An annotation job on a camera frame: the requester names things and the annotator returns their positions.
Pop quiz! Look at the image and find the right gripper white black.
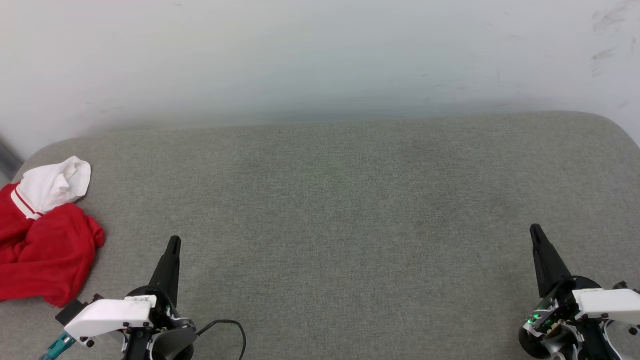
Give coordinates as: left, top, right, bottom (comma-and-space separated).
529, 223, 640, 322

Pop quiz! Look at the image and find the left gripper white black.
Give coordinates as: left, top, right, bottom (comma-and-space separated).
64, 235, 197, 347

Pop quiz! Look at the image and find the red and white shirt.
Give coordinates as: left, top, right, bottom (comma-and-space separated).
0, 155, 106, 308

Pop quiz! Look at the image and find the thin black cable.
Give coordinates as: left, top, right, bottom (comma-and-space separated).
196, 319, 247, 360

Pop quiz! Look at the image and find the teal cable connector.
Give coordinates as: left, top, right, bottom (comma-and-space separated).
40, 333, 77, 360

